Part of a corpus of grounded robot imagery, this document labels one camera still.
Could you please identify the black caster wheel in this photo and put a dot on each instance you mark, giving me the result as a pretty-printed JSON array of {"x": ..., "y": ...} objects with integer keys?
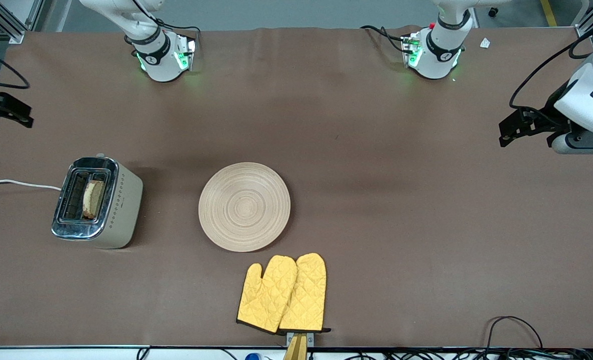
[{"x": 493, "y": 12}]

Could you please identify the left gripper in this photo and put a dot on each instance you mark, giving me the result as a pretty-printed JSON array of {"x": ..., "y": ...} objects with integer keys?
[{"x": 548, "y": 115}]

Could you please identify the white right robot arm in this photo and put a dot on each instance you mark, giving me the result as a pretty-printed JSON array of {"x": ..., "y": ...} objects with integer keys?
[{"x": 161, "y": 65}]

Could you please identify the yellow wooden stand piece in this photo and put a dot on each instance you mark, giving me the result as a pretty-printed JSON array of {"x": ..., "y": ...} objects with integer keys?
[{"x": 296, "y": 350}]

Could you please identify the blue bottle cap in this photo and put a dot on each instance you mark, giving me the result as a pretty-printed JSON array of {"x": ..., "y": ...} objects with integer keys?
[{"x": 252, "y": 357}]

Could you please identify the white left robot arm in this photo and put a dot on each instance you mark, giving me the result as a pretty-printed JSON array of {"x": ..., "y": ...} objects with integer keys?
[{"x": 439, "y": 55}]

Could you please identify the grey metal bracket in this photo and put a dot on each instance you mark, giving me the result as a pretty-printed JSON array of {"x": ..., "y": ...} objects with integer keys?
[{"x": 310, "y": 337}]

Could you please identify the yellow quilted oven mitt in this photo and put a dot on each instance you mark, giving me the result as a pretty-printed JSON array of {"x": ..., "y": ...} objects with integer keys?
[
  {"x": 264, "y": 297},
  {"x": 306, "y": 295}
]

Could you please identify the round wooden plate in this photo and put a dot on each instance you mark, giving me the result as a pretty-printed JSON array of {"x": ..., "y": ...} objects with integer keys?
[{"x": 244, "y": 207}]

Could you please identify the small white paper scrap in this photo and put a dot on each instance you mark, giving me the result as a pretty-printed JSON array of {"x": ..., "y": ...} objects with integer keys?
[{"x": 485, "y": 43}]

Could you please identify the chrome and beige toaster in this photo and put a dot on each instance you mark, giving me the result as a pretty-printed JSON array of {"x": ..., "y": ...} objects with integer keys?
[{"x": 116, "y": 210}]

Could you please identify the brown table cover mat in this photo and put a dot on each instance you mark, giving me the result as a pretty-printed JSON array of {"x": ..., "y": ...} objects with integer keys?
[{"x": 326, "y": 125}]

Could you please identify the slice of brown bread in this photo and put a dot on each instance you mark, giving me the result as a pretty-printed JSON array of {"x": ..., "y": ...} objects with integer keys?
[{"x": 94, "y": 199}]

